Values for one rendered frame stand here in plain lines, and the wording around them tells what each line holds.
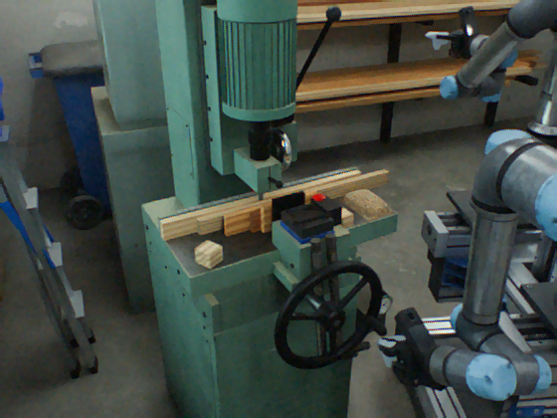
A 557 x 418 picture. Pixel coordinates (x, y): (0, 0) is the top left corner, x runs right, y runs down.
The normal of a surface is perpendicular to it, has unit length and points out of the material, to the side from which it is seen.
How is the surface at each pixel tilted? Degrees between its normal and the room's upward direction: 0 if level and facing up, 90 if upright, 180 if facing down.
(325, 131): 90
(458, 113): 90
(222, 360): 90
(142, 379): 0
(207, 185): 90
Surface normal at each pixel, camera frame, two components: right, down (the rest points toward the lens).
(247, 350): 0.48, 0.43
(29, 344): 0.00, -0.88
